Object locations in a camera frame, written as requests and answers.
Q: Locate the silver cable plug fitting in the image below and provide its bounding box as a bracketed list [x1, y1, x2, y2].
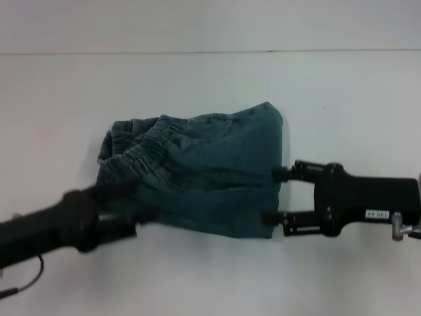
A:
[391, 211, 421, 242]

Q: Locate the blue denim shorts basketball print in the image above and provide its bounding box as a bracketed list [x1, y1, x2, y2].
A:
[95, 101, 285, 240]

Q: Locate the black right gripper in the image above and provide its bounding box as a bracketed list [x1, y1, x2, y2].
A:
[260, 160, 421, 238]

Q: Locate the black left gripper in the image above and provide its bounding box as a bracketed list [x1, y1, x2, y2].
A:
[0, 187, 149, 265]

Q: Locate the black cable silver plug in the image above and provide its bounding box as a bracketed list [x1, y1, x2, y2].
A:
[0, 254, 46, 298]

